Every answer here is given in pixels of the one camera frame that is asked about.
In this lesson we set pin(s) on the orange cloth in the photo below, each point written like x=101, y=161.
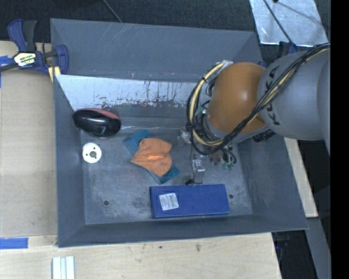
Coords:
x=152, y=155

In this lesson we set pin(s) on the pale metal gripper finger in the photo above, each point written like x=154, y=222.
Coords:
x=185, y=137
x=199, y=173

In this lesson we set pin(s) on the blue flat box white label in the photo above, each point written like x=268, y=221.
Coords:
x=197, y=200

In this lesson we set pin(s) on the black and red oval object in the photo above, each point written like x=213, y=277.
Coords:
x=96, y=123

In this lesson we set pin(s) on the grey metal bin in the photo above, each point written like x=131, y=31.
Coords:
x=119, y=190

